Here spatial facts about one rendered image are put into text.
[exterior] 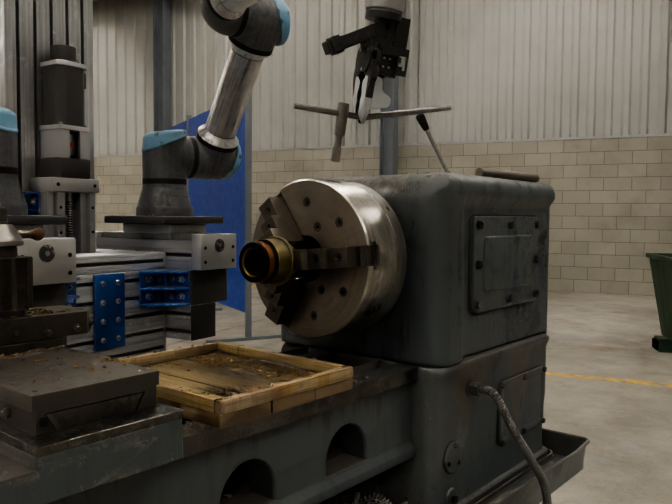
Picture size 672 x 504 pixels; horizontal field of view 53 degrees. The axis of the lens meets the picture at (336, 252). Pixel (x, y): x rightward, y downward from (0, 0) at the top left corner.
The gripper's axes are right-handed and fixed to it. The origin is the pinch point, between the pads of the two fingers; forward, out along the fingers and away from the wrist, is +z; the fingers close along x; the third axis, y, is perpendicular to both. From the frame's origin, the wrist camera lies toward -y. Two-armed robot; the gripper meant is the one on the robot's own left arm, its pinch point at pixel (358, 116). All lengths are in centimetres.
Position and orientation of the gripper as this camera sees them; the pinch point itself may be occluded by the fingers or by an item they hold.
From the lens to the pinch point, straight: 136.4
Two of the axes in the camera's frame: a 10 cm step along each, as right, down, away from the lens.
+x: -3.4, -2.1, 9.2
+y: 9.3, 0.8, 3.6
